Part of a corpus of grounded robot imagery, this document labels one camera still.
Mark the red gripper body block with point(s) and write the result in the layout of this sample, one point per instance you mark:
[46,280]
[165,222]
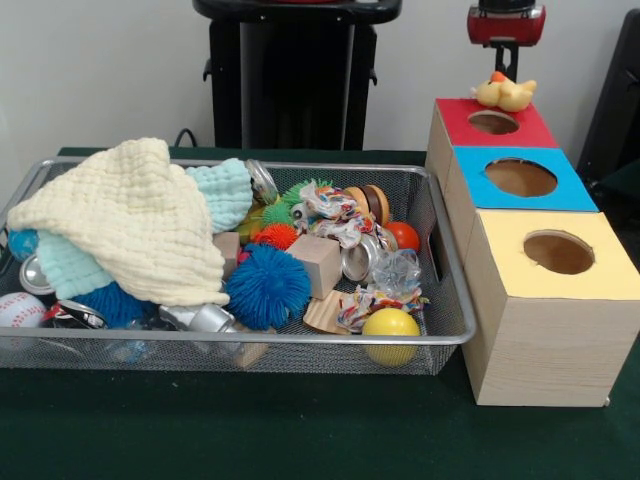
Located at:
[506,29]

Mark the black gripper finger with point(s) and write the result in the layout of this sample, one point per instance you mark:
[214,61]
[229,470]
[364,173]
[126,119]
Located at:
[513,60]
[500,59]

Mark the yellow duck plush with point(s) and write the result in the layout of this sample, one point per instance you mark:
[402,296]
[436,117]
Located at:
[505,94]

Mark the cream muslin cloth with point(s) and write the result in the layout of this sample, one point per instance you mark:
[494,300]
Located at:
[130,220]

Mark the mint green cloth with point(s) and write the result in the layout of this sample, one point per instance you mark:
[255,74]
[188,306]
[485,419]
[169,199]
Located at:
[70,270]

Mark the wooden three-hole sorting box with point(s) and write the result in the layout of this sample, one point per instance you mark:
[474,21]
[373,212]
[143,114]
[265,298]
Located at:
[550,350]

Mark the shallow clear mesh bin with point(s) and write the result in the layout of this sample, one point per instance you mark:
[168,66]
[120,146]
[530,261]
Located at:
[200,359]

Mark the black stand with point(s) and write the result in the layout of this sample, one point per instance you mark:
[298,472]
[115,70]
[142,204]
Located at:
[615,100]

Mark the dark green tablecloth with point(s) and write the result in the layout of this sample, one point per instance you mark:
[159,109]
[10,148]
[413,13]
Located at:
[627,180]
[300,430]

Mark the brown striped burger toy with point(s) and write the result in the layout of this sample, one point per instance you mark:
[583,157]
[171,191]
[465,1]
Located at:
[372,200]

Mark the red-orange ball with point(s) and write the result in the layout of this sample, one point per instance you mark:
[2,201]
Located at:
[404,236]

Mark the yellow ball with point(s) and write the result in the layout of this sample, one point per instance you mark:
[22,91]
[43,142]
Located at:
[391,327]

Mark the blue spiky ball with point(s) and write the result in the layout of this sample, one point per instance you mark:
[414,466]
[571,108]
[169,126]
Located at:
[117,305]
[267,287]

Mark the silver plastic toy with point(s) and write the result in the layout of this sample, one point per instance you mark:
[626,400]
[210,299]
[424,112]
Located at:
[205,317]

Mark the blue globe ball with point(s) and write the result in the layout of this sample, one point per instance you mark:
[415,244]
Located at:
[22,245]

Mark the white baseball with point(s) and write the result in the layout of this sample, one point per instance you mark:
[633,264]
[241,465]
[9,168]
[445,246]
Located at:
[20,310]

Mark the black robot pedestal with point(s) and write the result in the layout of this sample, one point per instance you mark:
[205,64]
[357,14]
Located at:
[300,75]

